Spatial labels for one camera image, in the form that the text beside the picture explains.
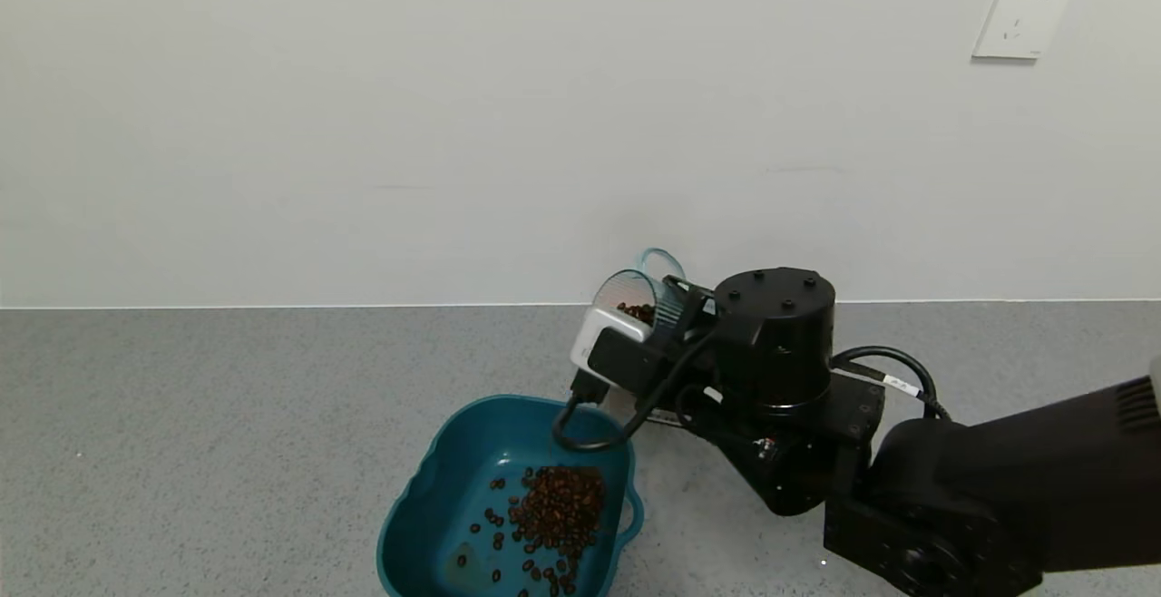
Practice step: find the white wall socket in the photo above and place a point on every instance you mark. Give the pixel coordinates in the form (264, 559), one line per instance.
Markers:
(1023, 16)

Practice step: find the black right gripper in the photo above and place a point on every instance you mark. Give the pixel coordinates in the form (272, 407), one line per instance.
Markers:
(686, 306)

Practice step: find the teal plastic basin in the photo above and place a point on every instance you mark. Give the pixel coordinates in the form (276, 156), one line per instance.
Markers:
(472, 479)

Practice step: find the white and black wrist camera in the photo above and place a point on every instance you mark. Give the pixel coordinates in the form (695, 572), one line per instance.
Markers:
(617, 352)

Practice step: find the blue ribbed transparent cup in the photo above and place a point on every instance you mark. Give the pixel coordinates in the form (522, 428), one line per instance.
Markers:
(630, 293)

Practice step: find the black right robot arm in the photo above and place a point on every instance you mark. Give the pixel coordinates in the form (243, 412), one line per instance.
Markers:
(998, 488)

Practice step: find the brown coffee beans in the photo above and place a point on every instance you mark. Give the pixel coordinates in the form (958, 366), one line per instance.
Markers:
(562, 506)

